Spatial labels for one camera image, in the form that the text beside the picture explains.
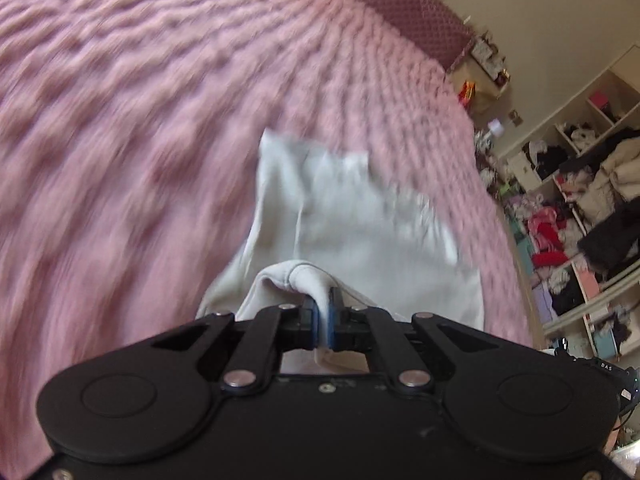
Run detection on white sweatshirt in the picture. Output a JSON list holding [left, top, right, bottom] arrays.
[[198, 130, 485, 374]]

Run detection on white open wardrobe shelf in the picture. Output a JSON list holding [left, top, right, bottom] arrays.
[[501, 62, 639, 361]]

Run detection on white table lamp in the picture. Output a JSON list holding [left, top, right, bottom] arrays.
[[487, 119, 504, 138]]

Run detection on red yellow snack bag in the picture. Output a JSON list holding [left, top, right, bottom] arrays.
[[458, 80, 476, 110]]

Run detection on pink fluffy blanket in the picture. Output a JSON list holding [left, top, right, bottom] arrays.
[[1, 0, 532, 479]]

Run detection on cream bedside shelf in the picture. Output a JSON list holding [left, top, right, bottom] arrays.
[[449, 32, 511, 116]]

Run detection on mauve quilted headboard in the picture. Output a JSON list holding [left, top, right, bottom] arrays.
[[361, 0, 474, 72]]

